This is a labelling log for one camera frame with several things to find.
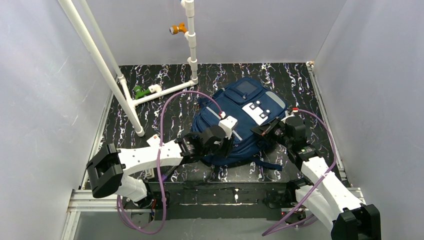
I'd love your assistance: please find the navy blue student backpack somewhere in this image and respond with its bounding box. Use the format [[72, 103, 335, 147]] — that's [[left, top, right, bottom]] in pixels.
[[191, 77, 288, 171]]

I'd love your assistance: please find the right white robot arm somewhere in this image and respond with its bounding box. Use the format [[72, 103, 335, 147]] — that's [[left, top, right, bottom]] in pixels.
[[252, 116, 382, 240]]

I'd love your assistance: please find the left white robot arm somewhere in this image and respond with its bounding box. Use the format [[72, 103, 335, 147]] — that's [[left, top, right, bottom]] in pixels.
[[86, 124, 238, 202]]

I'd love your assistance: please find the purple black marker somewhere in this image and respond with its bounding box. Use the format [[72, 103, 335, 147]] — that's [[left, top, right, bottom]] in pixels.
[[160, 166, 178, 182]]

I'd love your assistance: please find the white glue stick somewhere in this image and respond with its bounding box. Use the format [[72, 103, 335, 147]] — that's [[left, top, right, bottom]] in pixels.
[[144, 168, 155, 180]]

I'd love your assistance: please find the green pipe valve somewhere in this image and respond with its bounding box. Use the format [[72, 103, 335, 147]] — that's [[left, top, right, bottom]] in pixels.
[[133, 85, 151, 100]]

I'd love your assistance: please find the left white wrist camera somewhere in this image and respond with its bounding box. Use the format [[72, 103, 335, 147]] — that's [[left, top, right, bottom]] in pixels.
[[218, 111, 238, 140]]

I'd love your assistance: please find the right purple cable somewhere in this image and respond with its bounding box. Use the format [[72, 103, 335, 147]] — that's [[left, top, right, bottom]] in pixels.
[[261, 108, 338, 237]]

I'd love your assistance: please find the purple cable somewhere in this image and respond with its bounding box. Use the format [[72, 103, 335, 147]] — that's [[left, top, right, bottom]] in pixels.
[[261, 108, 338, 237], [115, 91, 226, 235]]

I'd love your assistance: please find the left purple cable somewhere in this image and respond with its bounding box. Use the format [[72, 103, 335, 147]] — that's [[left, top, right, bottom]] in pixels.
[[115, 91, 226, 235]]

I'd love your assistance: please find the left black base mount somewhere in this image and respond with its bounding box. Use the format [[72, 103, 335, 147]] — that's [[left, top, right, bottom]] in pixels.
[[116, 182, 170, 210]]

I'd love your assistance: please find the white PVC pipe frame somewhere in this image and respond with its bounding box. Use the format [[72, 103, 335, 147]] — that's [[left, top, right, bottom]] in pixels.
[[57, 0, 200, 137]]

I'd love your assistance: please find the aluminium rail frame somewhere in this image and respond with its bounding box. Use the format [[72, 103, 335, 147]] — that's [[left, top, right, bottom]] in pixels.
[[61, 61, 377, 240]]

